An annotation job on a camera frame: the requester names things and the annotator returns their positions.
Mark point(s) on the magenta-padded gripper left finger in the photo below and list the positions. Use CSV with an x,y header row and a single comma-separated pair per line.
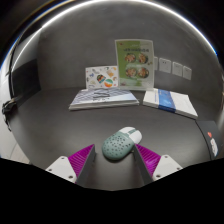
x,y
63,166

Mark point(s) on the green menu sign stand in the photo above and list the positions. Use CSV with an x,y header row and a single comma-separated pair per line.
x,y
135,63

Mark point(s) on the white book with blue band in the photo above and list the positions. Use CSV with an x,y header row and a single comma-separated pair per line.
x,y
170,101

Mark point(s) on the green and white computer mouse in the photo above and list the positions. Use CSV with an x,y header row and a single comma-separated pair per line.
x,y
118,145

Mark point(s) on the grey striped booklet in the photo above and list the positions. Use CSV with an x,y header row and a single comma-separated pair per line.
x,y
101,98

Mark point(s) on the black mouse pad with heart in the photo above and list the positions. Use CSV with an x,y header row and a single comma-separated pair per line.
x,y
211,136

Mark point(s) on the white sticker card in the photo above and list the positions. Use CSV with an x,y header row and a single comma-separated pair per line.
x,y
100,77

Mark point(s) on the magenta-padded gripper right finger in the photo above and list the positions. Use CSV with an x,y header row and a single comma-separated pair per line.
x,y
166,165

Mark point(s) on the black monitor screen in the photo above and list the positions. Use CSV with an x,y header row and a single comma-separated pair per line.
x,y
25,80

